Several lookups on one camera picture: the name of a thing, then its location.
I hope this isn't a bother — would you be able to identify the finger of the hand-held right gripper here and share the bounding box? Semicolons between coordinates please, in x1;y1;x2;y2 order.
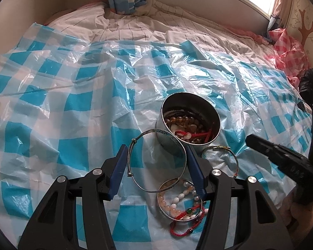
245;134;313;178

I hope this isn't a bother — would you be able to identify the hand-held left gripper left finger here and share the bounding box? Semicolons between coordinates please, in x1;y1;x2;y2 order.
18;144;129;250

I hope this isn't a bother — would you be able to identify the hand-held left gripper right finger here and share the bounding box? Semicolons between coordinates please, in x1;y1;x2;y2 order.
185;145;295;250

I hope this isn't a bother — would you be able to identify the thin silver bangle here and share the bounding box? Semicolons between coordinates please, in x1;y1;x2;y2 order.
127;130;187;194

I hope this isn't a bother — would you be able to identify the brown bead bracelet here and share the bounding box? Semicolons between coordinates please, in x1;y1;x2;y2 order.
164;115;199;136

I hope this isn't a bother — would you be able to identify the round metal tin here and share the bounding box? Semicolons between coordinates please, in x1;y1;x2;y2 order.
160;93;221;151

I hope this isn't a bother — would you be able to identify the person's right hand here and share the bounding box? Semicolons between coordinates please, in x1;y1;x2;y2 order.
282;195;313;230

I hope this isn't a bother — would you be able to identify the thin bangle with gold clasp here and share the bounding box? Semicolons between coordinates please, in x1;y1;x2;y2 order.
201;146;239;179

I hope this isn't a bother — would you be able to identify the blue checked plastic sheet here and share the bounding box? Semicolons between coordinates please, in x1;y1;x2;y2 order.
0;22;313;250

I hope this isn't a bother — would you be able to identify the pink checked plastic bag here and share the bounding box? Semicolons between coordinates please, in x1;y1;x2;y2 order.
269;29;311;81

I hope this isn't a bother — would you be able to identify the pink ruffled blanket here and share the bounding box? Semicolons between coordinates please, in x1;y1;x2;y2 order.
222;26;273;45

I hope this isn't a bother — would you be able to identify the white striped bedsheet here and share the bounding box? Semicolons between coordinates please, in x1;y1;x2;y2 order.
42;0;300;89

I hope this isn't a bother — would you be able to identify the pink curtain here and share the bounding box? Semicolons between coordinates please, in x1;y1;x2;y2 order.
266;0;294;38

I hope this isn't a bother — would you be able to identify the white bead bracelet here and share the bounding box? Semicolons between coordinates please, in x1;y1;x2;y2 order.
172;187;206;219

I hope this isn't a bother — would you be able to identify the red cord bracelet green bead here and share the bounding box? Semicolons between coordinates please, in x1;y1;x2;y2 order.
172;205;206;223

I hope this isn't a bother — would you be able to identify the pink bead bracelet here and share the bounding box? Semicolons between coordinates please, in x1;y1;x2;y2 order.
159;182;199;215

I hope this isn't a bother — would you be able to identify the red cord bracelet dark bead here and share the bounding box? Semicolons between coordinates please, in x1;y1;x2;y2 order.
169;221;202;236

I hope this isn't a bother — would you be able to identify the brown tree wall sticker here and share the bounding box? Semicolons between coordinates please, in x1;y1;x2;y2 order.
287;0;313;58

